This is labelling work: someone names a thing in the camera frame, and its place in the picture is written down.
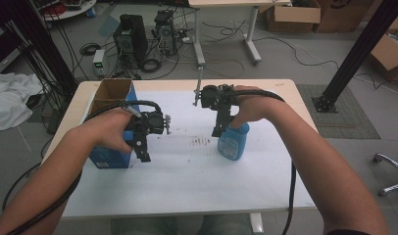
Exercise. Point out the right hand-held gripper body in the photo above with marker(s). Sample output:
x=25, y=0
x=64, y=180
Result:
x=213, y=96

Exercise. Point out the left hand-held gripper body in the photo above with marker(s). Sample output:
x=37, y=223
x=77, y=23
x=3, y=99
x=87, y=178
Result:
x=153, y=123

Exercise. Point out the blue spray bottle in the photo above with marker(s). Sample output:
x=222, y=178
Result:
x=233, y=142

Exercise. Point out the person's right hand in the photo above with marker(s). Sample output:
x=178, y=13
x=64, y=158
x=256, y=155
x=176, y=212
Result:
x=252, y=106

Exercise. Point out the person's left hand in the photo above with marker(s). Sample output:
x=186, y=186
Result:
x=110, y=130

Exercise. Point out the open blue cardboard box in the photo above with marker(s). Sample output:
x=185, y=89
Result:
x=110, y=158

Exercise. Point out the white table sheet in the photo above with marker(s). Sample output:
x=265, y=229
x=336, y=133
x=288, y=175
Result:
x=187, y=182

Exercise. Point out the grey computer tower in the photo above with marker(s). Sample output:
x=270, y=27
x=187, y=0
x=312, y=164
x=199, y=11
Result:
x=165, y=31

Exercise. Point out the white power supply unit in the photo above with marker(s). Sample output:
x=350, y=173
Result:
x=98, y=62

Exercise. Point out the black computer tower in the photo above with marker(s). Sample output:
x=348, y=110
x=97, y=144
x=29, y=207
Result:
x=131, y=36

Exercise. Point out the light wooden desk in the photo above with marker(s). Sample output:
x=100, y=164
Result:
x=226, y=2

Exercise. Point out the white table leg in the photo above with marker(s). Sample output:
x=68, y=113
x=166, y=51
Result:
x=256, y=223

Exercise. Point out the open brown cardboard box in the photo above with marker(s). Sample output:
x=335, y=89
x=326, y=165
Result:
x=295, y=14

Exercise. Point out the green grid floor mat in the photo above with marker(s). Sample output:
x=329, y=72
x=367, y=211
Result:
x=347, y=117

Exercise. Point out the round white table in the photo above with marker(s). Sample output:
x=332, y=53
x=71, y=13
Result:
x=73, y=11

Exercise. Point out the white cloth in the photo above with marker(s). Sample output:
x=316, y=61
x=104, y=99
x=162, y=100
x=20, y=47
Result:
x=10, y=98

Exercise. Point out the black metal beam with foot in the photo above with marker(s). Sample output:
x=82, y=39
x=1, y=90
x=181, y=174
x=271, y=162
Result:
x=357, y=52

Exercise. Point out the closed brown cardboard box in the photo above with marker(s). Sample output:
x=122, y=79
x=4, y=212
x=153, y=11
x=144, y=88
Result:
x=340, y=14

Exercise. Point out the chrome chair base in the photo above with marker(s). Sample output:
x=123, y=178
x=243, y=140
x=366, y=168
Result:
x=391, y=163

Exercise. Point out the cardboard box with blue contents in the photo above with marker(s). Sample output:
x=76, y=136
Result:
x=389, y=52

